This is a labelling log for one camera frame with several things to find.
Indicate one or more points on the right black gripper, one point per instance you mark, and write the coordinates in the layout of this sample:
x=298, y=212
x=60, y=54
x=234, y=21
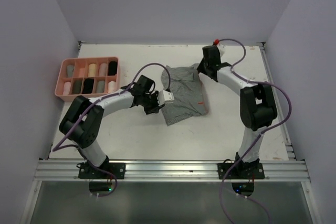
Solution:
x=200, y=68

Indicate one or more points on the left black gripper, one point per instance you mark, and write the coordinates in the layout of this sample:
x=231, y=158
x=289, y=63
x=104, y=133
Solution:
x=155, y=108

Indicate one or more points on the grey striped underwear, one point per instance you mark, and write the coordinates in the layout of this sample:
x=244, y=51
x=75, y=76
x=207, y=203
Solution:
x=190, y=98

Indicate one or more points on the beige navy-trimmed underwear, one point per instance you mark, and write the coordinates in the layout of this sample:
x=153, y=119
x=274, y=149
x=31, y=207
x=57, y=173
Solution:
x=92, y=70

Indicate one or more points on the plain grey underwear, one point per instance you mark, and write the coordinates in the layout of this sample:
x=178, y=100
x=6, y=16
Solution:
x=70, y=71

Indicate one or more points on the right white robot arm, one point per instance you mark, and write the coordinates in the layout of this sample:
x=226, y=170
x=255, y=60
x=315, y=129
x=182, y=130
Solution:
x=256, y=106

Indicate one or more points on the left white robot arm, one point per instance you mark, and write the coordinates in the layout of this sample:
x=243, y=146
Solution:
x=82, y=121

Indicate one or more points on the white rolled cloth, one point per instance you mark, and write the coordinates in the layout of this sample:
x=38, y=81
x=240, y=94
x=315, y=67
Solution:
x=112, y=86

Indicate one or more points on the black rolled cloth back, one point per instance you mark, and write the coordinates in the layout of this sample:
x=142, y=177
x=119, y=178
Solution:
x=112, y=68

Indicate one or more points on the black rolled cloth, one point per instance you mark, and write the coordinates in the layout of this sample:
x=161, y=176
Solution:
x=112, y=68
x=88, y=86

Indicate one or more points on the grey rolled cloth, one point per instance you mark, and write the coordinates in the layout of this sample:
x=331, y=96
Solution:
x=100, y=86

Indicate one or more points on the beige rolled cloth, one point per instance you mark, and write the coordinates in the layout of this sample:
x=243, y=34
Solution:
x=102, y=69

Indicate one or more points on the black rolled cloth front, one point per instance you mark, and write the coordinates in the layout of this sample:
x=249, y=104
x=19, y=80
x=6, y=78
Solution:
x=88, y=86

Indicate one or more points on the pink divided storage tray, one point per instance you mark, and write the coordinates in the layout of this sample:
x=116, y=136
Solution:
x=89, y=77

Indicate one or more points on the olive rolled cloth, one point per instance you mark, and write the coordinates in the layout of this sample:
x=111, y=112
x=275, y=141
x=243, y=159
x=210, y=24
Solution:
x=76, y=87

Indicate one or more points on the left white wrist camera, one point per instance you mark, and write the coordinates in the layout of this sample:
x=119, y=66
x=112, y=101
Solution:
x=165, y=97

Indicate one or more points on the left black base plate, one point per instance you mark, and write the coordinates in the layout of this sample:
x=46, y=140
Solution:
x=88, y=172

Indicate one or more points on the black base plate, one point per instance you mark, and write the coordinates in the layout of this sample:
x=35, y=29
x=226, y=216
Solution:
x=242, y=170
x=88, y=172

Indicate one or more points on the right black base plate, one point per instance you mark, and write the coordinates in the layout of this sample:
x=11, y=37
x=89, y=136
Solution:
x=242, y=170

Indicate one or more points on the aluminium mounting rail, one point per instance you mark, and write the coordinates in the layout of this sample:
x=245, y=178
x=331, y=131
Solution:
x=66, y=170

